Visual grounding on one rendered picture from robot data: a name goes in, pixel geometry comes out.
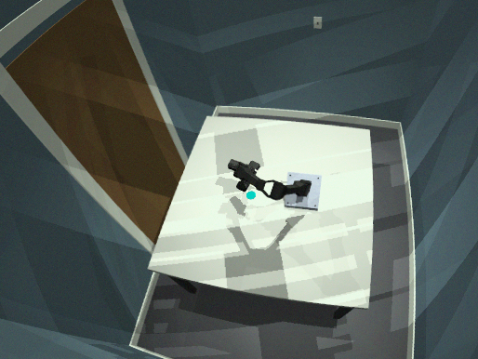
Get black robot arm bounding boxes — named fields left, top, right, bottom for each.
left=228, top=159, right=312, bottom=201

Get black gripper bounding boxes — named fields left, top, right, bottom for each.
left=236, top=161, right=260, bottom=192

